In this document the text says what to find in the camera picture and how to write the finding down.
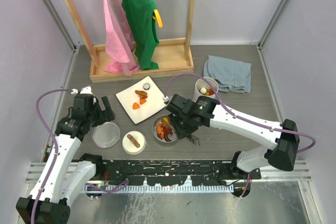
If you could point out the blue denim cloth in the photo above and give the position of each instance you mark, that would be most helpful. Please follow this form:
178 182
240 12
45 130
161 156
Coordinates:
230 75

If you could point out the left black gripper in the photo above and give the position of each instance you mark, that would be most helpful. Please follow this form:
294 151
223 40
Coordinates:
105 115

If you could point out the grey round sushi piece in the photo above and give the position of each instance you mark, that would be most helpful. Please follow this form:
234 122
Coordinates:
146 86

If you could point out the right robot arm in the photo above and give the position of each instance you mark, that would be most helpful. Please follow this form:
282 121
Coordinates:
278 141

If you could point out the orange ridged food piece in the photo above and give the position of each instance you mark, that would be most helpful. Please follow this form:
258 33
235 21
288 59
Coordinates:
141 93

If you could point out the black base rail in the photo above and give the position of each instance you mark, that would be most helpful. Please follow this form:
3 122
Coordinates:
167 172

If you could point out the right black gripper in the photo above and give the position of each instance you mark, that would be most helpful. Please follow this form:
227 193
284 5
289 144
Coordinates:
179 130

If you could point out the orange strawberry shaped piece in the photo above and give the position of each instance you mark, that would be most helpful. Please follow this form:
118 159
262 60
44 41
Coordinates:
136 106

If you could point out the white lid with leather strap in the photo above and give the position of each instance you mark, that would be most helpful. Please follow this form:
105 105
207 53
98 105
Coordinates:
134 142

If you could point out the black white sushi roll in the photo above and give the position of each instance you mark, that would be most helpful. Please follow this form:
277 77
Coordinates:
203 90

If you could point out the wooden clothes rack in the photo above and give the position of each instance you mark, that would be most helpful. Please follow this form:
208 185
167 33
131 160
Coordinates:
172 55

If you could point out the metal tongs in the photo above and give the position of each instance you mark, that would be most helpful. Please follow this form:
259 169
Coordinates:
193 139

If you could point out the green shirt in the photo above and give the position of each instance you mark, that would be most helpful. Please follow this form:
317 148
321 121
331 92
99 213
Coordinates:
139 14

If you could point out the pink shirt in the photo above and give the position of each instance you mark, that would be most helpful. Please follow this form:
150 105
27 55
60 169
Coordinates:
119 39

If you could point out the white square plate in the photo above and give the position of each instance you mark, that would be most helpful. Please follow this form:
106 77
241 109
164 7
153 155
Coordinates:
154 100

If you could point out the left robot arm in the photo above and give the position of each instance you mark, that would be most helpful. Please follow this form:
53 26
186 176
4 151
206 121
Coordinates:
51 198

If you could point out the shallow round metal tin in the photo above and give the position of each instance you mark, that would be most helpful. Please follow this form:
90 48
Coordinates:
173 137

